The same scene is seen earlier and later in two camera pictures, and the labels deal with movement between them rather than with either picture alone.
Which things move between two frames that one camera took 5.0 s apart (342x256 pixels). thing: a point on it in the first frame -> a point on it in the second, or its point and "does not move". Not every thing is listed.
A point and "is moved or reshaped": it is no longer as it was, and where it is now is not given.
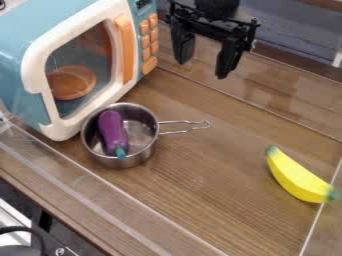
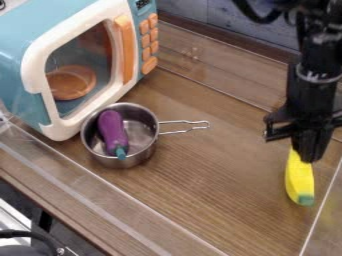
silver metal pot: (143, 128) does not move
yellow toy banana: (296, 180) is moved or reshaped
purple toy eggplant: (113, 132) does not move
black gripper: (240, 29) -> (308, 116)
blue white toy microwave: (71, 55) does not move
